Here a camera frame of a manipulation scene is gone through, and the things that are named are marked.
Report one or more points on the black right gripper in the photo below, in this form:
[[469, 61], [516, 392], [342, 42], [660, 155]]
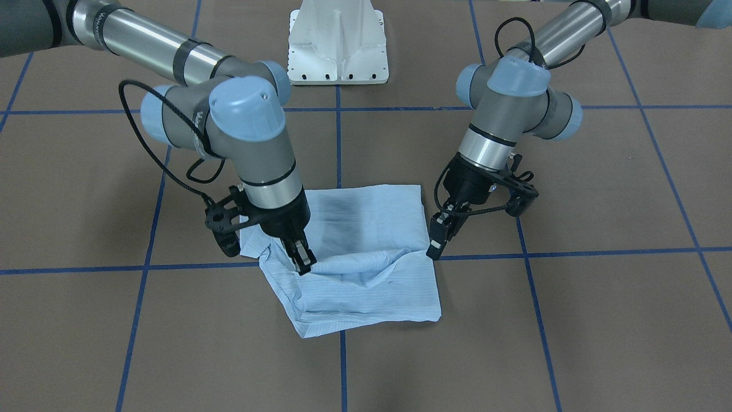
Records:
[[282, 220]]

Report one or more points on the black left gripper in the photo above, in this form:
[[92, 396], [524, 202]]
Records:
[[468, 181]]

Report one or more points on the light blue button-up shirt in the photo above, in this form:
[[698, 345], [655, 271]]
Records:
[[370, 245]]

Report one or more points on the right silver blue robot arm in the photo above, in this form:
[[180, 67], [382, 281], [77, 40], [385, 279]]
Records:
[[218, 106]]

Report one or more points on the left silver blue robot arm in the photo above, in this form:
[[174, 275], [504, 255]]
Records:
[[512, 97]]

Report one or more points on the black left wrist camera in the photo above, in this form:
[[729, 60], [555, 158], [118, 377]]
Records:
[[522, 192]]

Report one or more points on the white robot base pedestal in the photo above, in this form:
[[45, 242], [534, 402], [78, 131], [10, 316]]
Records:
[[337, 43]]

